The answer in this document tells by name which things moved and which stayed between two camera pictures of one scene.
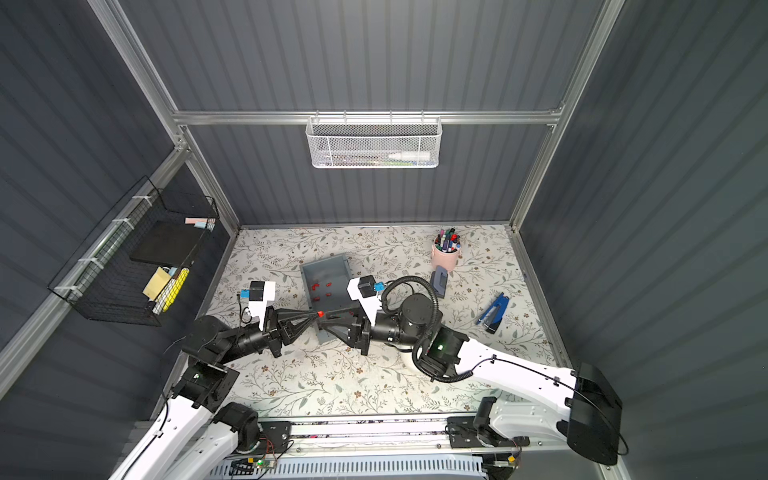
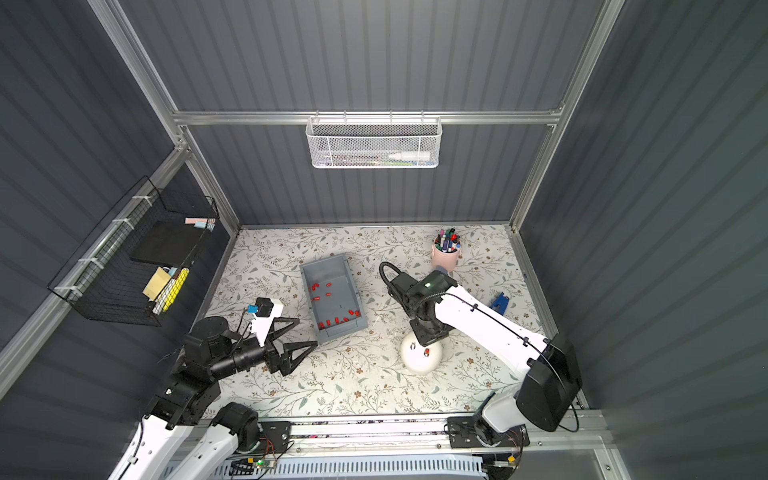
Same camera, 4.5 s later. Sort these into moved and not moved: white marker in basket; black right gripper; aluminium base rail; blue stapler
Moved: black right gripper
Not moved: blue stapler; white marker in basket; aluminium base rail
